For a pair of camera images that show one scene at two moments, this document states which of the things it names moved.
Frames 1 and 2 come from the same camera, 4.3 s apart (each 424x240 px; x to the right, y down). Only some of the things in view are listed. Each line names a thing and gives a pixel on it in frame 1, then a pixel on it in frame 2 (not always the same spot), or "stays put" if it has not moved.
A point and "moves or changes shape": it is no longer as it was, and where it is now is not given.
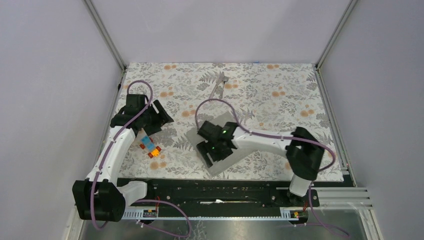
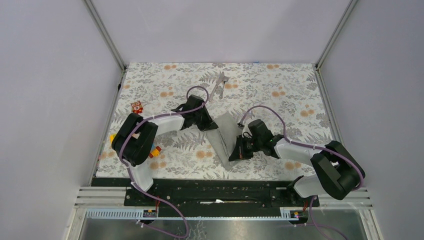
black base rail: (216, 193) stays put
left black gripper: (161, 118) to (208, 123)
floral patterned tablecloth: (272, 99) stays put
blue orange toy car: (147, 143) stays put
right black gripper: (204, 147) to (239, 152)
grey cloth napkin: (223, 164) moves or changes shape
